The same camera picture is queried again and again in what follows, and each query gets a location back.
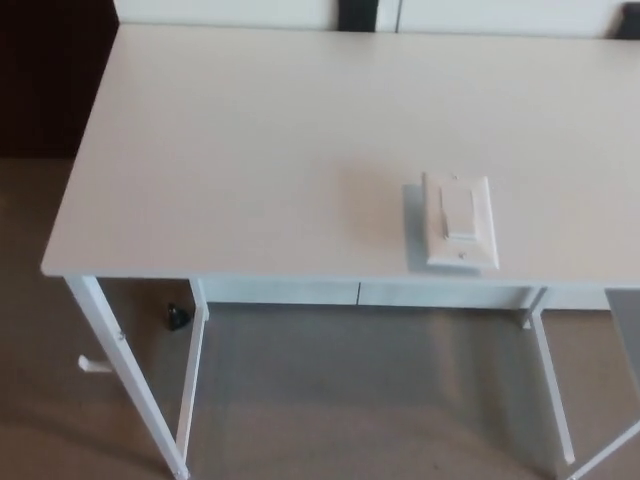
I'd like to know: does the white light switch plate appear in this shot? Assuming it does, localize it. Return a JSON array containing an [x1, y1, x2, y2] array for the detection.
[[421, 171, 502, 274]]

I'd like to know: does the white table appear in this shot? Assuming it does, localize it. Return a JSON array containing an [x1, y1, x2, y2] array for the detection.
[[39, 22, 640, 480]]

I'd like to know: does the white cabinet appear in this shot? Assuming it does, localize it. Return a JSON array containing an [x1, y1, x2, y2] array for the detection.
[[112, 0, 640, 314]]

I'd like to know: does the white table hook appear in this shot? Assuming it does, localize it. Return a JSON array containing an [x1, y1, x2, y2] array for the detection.
[[76, 354, 114, 375]]

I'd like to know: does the dark brown wooden cabinet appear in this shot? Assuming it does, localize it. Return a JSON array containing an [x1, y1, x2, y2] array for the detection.
[[0, 0, 120, 162]]

